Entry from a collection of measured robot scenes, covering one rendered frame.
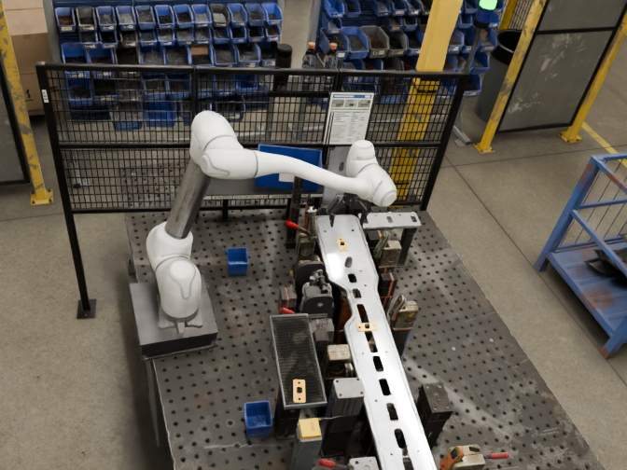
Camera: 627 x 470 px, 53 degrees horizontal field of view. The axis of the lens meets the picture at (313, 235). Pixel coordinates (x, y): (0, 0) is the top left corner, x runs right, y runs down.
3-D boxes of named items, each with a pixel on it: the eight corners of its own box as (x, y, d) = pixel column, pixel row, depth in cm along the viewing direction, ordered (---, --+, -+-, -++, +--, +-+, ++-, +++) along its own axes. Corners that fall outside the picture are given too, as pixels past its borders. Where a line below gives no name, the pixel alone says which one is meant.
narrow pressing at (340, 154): (344, 205, 299) (356, 146, 276) (321, 206, 296) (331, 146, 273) (344, 204, 299) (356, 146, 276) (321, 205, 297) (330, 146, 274)
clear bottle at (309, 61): (314, 87, 291) (320, 47, 278) (300, 87, 290) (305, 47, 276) (312, 79, 296) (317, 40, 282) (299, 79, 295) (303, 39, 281)
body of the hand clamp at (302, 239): (306, 296, 294) (315, 241, 270) (292, 296, 293) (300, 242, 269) (304, 285, 298) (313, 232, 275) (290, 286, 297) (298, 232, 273)
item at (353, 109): (365, 145, 312) (376, 90, 291) (320, 145, 307) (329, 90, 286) (364, 143, 313) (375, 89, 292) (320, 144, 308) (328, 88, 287)
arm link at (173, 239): (149, 283, 259) (137, 245, 272) (186, 282, 269) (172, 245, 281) (207, 134, 215) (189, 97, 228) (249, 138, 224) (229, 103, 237)
